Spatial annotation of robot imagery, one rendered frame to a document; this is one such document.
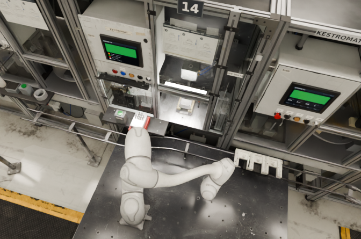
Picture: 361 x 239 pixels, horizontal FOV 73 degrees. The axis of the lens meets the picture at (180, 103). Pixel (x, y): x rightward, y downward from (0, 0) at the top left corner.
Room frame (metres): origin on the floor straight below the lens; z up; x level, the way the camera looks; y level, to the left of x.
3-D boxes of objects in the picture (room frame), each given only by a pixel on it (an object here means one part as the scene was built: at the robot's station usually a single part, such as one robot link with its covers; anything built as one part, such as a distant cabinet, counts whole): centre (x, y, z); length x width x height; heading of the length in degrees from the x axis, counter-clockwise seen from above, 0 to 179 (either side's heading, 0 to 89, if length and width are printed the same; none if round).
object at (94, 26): (1.20, 0.37, 1.60); 0.42 x 0.29 x 0.46; 78
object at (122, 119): (1.02, 0.47, 0.97); 0.08 x 0.08 x 0.12; 78
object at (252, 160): (0.75, -0.64, 0.84); 0.36 x 0.14 x 0.10; 78
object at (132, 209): (0.35, 0.28, 0.85); 0.18 x 0.16 x 0.22; 10
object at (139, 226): (0.34, 0.26, 0.71); 0.22 x 0.18 x 0.06; 78
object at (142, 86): (1.07, 0.40, 1.37); 0.36 x 0.04 x 0.04; 78
